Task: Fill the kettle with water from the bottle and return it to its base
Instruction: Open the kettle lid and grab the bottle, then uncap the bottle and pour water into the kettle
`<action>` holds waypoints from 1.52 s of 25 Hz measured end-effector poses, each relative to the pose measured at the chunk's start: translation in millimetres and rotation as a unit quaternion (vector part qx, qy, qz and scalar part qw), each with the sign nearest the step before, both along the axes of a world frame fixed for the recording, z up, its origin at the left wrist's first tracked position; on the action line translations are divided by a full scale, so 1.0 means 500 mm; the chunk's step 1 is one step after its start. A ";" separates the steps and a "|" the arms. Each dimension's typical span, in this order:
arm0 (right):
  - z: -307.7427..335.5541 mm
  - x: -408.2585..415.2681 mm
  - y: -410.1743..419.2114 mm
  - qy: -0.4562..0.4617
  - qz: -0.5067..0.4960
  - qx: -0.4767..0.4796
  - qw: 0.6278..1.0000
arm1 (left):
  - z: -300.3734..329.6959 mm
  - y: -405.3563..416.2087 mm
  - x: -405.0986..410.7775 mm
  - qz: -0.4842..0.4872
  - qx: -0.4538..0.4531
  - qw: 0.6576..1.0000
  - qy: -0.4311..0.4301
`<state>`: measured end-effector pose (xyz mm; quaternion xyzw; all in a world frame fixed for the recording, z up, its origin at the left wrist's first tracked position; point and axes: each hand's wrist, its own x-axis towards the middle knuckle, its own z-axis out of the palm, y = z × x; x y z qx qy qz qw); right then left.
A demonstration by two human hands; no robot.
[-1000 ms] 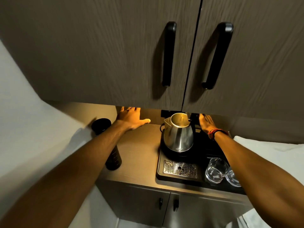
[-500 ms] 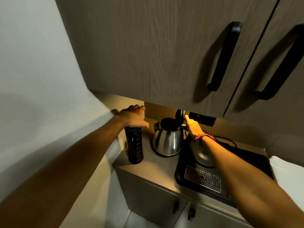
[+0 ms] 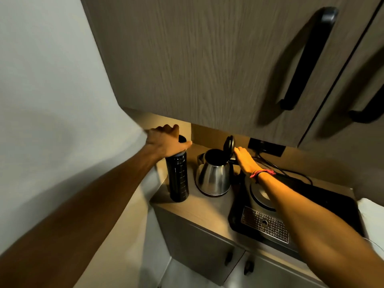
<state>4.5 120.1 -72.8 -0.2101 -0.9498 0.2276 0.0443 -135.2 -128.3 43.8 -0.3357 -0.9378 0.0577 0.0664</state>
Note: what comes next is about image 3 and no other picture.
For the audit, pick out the person's left hand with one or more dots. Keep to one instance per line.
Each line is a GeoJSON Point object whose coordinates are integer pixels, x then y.
{"type": "Point", "coordinates": [162, 142]}

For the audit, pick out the person's right hand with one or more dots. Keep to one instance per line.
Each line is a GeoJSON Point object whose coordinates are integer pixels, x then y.
{"type": "Point", "coordinates": [246, 162]}

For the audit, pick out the person's right fingers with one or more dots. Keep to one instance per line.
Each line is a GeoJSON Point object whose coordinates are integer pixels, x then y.
{"type": "Point", "coordinates": [240, 152]}

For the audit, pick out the person's left thumb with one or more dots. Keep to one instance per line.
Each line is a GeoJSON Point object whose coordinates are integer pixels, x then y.
{"type": "Point", "coordinates": [183, 146]}

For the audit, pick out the black water bottle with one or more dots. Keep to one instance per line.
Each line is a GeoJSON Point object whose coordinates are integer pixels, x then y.
{"type": "Point", "coordinates": [177, 179]}

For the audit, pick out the stainless steel electric kettle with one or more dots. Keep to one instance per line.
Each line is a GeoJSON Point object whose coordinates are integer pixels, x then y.
{"type": "Point", "coordinates": [213, 176]}

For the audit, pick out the person's right forearm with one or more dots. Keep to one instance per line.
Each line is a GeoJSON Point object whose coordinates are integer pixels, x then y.
{"type": "Point", "coordinates": [312, 224]}

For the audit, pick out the person's left forearm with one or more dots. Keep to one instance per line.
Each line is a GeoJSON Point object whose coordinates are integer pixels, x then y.
{"type": "Point", "coordinates": [78, 215]}

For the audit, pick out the red thread wristband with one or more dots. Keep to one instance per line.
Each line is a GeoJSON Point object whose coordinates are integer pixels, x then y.
{"type": "Point", "coordinates": [260, 172]}

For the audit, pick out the round kettle base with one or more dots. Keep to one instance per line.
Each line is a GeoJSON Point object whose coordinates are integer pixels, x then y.
{"type": "Point", "coordinates": [260, 195]}

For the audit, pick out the perforated metal drip grate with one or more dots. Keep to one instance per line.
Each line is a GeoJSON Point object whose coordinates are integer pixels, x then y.
{"type": "Point", "coordinates": [264, 224]}

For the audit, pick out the grey base cabinet door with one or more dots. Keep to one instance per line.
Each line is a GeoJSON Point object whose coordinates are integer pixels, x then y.
{"type": "Point", "coordinates": [276, 274]}
{"type": "Point", "coordinates": [198, 245]}

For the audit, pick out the black kettle tray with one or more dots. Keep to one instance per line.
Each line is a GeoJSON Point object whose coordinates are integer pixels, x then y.
{"type": "Point", "coordinates": [330, 203]}

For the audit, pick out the black cabinet knob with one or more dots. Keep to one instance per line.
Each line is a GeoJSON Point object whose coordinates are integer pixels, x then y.
{"type": "Point", "coordinates": [229, 258]}
{"type": "Point", "coordinates": [249, 268]}

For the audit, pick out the white cloth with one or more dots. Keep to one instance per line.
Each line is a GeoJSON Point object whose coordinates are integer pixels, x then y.
{"type": "Point", "coordinates": [373, 224]}

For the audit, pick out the black wall socket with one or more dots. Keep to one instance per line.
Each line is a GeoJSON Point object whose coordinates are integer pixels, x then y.
{"type": "Point", "coordinates": [271, 147]}

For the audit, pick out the wide wooden wall cabinet door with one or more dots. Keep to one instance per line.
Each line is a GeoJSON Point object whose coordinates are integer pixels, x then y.
{"type": "Point", "coordinates": [198, 62]}

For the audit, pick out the narrow wooden wall cabinet door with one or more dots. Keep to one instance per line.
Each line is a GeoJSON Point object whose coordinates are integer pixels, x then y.
{"type": "Point", "coordinates": [345, 122]}

